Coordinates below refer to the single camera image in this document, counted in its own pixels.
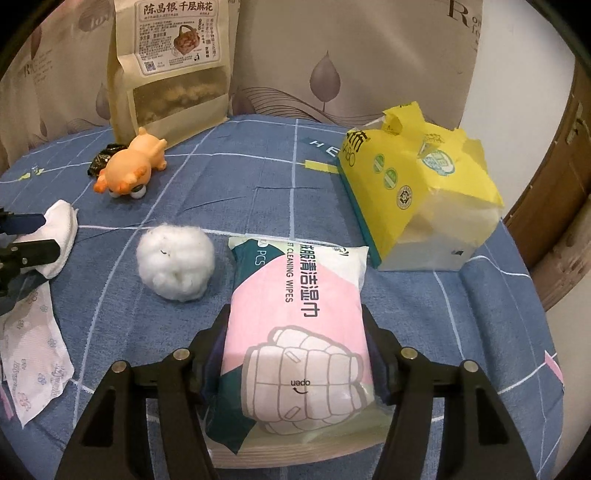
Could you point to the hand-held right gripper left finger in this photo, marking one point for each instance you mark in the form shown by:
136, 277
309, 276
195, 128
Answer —
207, 369

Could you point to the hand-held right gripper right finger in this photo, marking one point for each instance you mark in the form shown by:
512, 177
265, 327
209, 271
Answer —
381, 374

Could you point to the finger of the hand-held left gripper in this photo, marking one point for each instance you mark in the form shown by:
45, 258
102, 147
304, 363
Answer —
32, 254
23, 223

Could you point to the white cotton pad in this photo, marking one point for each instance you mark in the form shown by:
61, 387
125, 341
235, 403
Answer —
62, 226

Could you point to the pink green wet wipes pack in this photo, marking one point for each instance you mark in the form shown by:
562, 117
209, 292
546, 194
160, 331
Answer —
295, 332

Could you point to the orange rubber toy animal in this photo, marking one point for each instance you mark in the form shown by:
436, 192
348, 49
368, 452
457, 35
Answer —
127, 170

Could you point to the white flower print wrapper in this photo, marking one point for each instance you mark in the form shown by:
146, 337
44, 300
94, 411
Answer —
37, 360

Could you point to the pink tape strip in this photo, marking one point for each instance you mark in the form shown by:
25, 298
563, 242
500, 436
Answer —
554, 367
5, 399

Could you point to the white cotton ball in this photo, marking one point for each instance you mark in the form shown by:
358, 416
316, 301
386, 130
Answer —
175, 263

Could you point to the brown paper snack bag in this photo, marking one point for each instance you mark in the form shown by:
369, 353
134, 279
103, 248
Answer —
175, 106

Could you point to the blue plaid blanket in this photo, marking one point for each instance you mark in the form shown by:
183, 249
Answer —
277, 184

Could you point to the yellow tissue pack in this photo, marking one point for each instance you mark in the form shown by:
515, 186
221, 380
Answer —
392, 170

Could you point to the beige leaf print curtain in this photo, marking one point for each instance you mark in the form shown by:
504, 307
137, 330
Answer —
346, 55

